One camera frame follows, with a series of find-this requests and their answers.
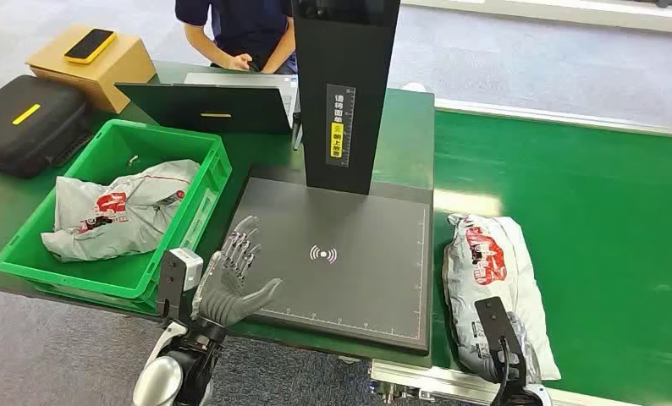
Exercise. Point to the person's right forearm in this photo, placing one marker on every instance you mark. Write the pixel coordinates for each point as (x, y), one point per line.
(207, 47)

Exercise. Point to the green conveyor belt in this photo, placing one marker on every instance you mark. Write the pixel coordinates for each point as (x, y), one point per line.
(594, 224)

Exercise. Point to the phone with yellow case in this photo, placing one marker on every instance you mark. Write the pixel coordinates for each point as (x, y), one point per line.
(89, 45)

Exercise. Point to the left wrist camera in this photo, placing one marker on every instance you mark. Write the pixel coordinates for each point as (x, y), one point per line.
(174, 280)

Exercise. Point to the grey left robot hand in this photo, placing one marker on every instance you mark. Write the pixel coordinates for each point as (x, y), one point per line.
(224, 297)

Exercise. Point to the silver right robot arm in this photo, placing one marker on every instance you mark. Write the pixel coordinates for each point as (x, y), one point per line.
(529, 395)

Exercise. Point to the person's left forearm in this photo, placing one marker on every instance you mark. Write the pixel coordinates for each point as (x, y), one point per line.
(280, 53)

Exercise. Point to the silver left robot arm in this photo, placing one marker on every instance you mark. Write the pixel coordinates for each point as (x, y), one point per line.
(162, 381)

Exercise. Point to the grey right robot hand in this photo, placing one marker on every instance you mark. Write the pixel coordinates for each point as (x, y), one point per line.
(528, 353)

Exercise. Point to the person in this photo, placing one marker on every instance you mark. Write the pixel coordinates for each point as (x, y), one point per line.
(246, 22)

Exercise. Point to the small white scrap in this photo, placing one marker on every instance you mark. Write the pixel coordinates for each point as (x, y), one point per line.
(133, 161)

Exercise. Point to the person's right hand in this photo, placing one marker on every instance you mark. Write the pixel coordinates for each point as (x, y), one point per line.
(239, 61)

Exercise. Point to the crumpled grey package, red print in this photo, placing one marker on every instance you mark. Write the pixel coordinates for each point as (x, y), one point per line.
(117, 218)

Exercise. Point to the black inbound scanner machine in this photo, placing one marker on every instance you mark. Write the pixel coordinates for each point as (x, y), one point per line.
(347, 235)

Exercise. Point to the green plastic crate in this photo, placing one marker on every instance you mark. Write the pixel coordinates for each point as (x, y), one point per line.
(117, 280)

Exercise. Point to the black laptop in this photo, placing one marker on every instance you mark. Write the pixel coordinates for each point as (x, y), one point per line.
(212, 109)

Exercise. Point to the black case with yellow label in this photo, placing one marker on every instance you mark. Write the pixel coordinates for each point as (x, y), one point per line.
(27, 134)

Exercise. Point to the cardboard box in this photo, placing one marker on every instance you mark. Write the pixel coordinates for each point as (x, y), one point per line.
(106, 78)

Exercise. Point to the grey package with red print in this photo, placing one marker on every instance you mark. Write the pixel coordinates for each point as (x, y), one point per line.
(515, 269)

